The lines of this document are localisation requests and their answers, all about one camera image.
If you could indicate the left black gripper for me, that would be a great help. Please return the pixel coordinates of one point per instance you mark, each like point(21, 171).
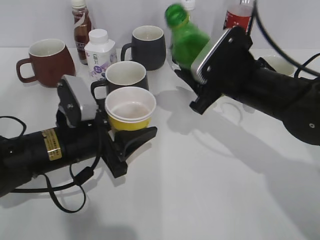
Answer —
point(115, 153)

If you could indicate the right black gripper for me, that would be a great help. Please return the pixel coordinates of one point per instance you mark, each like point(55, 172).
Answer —
point(207, 93)

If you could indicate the yellow paper cup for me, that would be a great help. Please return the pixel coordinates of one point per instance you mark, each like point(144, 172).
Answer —
point(130, 108)

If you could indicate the green plastic bottle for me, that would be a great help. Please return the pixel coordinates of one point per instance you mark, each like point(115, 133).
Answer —
point(187, 40)

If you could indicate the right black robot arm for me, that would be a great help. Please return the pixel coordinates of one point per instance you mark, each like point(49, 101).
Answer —
point(293, 101)

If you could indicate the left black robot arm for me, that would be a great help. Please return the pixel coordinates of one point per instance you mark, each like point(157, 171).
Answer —
point(29, 155)

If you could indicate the black mug rear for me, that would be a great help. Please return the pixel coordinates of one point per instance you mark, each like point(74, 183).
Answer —
point(148, 47)

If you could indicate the black mug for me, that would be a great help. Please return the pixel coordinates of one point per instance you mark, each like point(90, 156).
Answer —
point(148, 47)
point(119, 75)

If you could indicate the black mug front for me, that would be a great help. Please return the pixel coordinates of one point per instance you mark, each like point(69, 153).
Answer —
point(119, 75)

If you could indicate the clear water bottle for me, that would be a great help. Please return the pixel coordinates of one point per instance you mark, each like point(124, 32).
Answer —
point(189, 5)

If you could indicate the red label cola bottle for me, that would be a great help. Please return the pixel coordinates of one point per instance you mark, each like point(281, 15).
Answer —
point(239, 13)

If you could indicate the white yogurt drink bottle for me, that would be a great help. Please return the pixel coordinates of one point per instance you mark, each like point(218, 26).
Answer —
point(100, 53)

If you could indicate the white mug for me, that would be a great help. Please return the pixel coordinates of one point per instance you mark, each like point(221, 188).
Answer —
point(279, 64)

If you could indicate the red ceramic mug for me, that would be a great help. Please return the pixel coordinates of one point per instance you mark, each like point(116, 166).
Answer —
point(50, 59)

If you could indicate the brown tea bottle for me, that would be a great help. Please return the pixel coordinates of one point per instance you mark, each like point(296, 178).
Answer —
point(81, 27)

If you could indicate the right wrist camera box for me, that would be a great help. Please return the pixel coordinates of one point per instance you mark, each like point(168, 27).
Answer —
point(214, 53)

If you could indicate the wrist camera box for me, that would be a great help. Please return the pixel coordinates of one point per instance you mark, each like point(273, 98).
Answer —
point(214, 53)
point(75, 100)

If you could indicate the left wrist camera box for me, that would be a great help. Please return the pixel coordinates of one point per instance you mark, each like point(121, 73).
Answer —
point(75, 100)

